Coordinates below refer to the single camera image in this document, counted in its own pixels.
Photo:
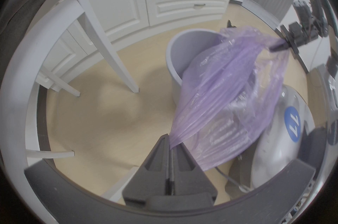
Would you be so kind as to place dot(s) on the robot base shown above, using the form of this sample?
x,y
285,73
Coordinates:
x,y
277,143

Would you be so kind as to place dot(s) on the purple plastic bag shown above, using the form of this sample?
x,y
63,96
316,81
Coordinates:
x,y
224,91

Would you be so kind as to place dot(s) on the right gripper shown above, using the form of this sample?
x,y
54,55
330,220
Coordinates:
x,y
303,34

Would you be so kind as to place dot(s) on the white trash bin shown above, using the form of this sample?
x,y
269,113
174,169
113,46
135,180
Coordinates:
x,y
184,51

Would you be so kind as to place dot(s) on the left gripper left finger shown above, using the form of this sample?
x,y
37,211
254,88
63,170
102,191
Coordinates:
x,y
155,180

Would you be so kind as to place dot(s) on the grey padded white chair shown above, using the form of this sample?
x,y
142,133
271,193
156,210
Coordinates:
x,y
79,1

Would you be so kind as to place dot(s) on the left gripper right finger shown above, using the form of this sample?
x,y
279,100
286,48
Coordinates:
x,y
187,180

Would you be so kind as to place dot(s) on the crumpled black plastic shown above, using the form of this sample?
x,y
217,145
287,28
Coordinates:
x,y
230,23

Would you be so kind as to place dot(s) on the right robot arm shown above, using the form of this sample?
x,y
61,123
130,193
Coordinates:
x,y
323,19

